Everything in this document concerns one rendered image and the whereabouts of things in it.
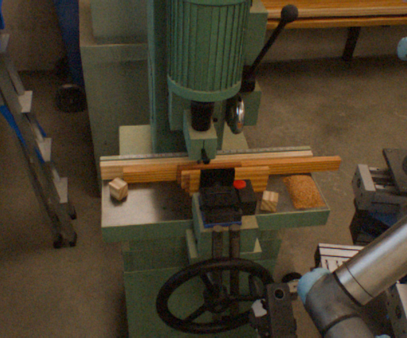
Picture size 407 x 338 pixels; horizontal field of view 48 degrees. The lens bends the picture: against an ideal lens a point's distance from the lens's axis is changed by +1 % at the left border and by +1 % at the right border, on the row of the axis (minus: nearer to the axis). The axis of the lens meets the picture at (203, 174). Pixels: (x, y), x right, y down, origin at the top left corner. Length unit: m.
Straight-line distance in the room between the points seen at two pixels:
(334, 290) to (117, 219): 0.58
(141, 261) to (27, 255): 1.15
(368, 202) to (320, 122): 1.73
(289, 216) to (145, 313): 0.54
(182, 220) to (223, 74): 0.38
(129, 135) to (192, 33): 0.71
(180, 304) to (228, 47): 0.80
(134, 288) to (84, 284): 0.84
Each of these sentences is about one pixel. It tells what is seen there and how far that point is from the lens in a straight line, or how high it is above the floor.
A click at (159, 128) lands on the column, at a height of 0.94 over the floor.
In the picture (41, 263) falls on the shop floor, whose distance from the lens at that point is 2.29.
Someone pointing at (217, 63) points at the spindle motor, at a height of 1.29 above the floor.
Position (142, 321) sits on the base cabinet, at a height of 0.46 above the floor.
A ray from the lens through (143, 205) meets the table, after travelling 1.19.
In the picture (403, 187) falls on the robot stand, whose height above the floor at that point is 0.82.
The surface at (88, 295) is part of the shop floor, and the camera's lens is 2.14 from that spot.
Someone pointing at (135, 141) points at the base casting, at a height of 0.80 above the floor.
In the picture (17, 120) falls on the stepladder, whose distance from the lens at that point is 1.86.
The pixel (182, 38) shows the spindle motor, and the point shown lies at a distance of 0.98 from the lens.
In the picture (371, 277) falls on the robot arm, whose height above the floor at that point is 1.14.
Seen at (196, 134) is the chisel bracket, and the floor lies 1.07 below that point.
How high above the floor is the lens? 1.74
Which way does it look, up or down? 41 degrees down
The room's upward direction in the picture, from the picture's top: 4 degrees clockwise
